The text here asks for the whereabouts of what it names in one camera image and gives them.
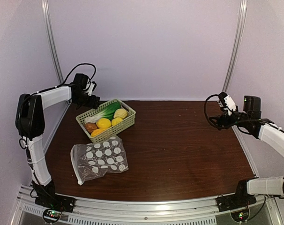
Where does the aluminium frame post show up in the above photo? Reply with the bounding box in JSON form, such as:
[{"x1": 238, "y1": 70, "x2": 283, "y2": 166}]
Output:
[
  {"x1": 41, "y1": 0, "x2": 63, "y2": 83},
  {"x1": 222, "y1": 0, "x2": 247, "y2": 92}
]

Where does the clear polka dot zip bag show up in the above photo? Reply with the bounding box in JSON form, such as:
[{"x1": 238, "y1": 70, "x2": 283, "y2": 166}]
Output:
[{"x1": 70, "y1": 135, "x2": 128, "y2": 186}]

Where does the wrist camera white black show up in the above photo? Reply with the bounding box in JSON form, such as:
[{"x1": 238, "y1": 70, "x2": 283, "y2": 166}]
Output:
[
  {"x1": 84, "y1": 81, "x2": 97, "y2": 93},
  {"x1": 218, "y1": 92, "x2": 238, "y2": 116}
]

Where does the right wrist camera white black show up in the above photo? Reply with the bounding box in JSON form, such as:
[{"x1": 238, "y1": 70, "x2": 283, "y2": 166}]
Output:
[{"x1": 218, "y1": 92, "x2": 238, "y2": 116}]

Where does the front aluminium rail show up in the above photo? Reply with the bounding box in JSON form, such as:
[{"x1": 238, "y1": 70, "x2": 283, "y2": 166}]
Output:
[{"x1": 15, "y1": 184, "x2": 277, "y2": 225}]

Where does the left aluminium frame post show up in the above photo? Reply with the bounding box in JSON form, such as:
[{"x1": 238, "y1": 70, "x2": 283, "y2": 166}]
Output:
[{"x1": 41, "y1": 0, "x2": 63, "y2": 83}]

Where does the green perforated plastic basket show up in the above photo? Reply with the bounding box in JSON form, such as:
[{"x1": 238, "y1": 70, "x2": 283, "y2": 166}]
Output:
[{"x1": 75, "y1": 99, "x2": 136, "y2": 143}]

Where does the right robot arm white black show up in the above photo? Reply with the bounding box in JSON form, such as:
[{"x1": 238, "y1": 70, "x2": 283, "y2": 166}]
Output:
[{"x1": 209, "y1": 92, "x2": 284, "y2": 207}]

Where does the orange yellow corn bread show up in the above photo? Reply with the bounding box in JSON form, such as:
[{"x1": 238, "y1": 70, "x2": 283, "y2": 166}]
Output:
[{"x1": 90, "y1": 128, "x2": 108, "y2": 137}]

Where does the yellow green lemon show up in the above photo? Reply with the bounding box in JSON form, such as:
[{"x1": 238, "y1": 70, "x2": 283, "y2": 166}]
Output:
[{"x1": 111, "y1": 117, "x2": 123, "y2": 126}]

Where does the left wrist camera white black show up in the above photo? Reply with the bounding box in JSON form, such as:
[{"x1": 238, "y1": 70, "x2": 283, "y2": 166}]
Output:
[{"x1": 84, "y1": 81, "x2": 97, "y2": 93}]

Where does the round circuit board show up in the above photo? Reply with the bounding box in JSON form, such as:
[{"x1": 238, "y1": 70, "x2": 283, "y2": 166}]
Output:
[
  {"x1": 230, "y1": 210, "x2": 250, "y2": 223},
  {"x1": 42, "y1": 209, "x2": 62, "y2": 224}
]

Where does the right round circuit board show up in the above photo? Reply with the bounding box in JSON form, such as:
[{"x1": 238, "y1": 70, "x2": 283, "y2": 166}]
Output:
[{"x1": 230, "y1": 210, "x2": 250, "y2": 223}]

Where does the brown potato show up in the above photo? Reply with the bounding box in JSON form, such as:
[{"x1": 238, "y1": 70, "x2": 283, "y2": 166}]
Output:
[{"x1": 84, "y1": 122, "x2": 98, "y2": 134}]

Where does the left round circuit board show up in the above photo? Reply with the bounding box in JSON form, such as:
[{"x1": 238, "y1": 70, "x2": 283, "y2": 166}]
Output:
[{"x1": 42, "y1": 209, "x2": 62, "y2": 224}]

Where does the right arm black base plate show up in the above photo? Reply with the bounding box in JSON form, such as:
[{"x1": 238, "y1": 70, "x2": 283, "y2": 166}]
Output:
[{"x1": 215, "y1": 194, "x2": 257, "y2": 212}]

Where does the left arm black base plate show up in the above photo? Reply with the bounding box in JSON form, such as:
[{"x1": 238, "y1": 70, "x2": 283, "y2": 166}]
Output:
[{"x1": 35, "y1": 195, "x2": 75, "y2": 212}]

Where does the green white bok choy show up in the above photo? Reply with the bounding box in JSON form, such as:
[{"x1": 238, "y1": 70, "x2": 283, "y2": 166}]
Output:
[{"x1": 84, "y1": 102, "x2": 121, "y2": 124}]

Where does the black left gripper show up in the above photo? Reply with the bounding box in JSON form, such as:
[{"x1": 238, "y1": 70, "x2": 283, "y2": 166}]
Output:
[{"x1": 74, "y1": 91, "x2": 99, "y2": 109}]

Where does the right aluminium frame post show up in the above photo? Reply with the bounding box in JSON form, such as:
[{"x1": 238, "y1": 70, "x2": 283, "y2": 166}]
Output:
[{"x1": 222, "y1": 0, "x2": 247, "y2": 92}]

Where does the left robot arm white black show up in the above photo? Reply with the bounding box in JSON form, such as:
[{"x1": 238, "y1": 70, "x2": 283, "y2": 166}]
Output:
[{"x1": 15, "y1": 74, "x2": 100, "y2": 208}]

